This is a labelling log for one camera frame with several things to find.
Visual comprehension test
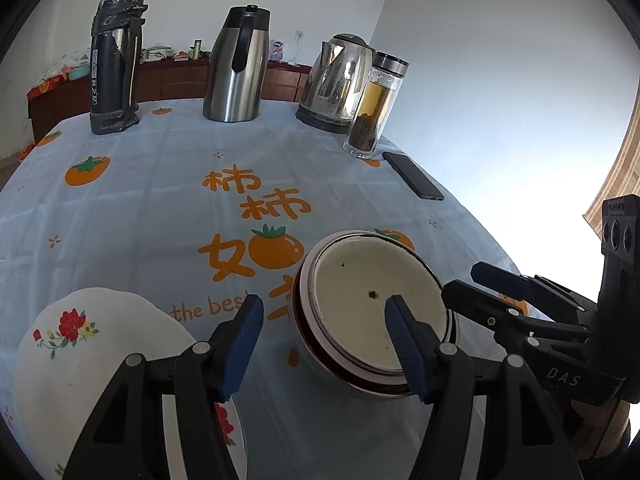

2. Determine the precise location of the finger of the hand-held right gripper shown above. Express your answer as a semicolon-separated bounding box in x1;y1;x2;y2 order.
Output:
441;280;593;348
470;261;601;328

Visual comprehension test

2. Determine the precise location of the steel thermal carafe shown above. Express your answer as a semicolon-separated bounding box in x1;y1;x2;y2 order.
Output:
202;4;272;123

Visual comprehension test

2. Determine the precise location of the red flower white plate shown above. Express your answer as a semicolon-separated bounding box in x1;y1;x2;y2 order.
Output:
14;287;248;480

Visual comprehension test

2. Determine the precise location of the dark grey thermos flask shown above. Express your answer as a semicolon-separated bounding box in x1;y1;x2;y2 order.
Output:
90;0;149;135

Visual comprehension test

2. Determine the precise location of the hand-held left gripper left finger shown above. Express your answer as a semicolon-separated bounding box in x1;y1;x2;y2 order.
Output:
62;294;265;480

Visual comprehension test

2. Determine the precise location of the brown wooden sideboard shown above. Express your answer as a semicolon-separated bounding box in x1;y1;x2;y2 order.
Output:
27;55;313;143

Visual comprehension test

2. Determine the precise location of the steel electric kettle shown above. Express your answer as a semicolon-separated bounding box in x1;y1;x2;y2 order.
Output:
296;33;377;134

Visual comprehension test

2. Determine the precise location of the orange cardboard box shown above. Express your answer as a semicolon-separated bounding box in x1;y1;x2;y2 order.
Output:
27;77;66;96

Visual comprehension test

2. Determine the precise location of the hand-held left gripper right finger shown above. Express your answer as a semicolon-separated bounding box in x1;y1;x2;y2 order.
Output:
384;295;586;480

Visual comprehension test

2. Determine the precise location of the person's right hand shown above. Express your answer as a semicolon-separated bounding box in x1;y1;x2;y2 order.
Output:
550;392;632;461

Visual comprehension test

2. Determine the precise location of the stainless steel bowl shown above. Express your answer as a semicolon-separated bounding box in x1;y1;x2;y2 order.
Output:
289;230;460;401

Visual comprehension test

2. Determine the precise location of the black smartphone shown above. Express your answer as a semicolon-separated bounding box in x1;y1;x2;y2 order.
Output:
382;151;445;202

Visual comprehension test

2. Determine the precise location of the mesh food cover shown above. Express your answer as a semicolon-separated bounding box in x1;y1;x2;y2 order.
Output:
42;50;93;78

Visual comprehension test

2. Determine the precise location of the glass tea bottle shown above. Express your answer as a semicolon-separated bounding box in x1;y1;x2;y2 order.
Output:
343;51;409;159

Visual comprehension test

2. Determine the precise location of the persimmon print tablecloth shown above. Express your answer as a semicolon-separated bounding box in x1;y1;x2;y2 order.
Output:
0;99;531;480

